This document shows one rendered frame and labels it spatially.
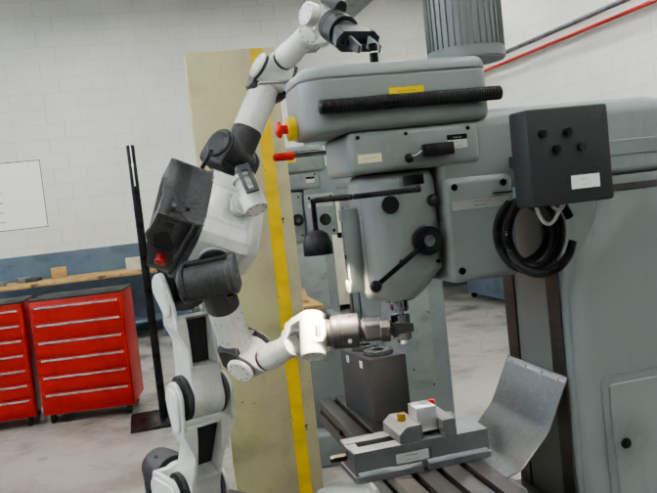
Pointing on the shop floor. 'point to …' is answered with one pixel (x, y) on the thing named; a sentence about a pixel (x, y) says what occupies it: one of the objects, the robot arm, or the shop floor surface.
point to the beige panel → (262, 293)
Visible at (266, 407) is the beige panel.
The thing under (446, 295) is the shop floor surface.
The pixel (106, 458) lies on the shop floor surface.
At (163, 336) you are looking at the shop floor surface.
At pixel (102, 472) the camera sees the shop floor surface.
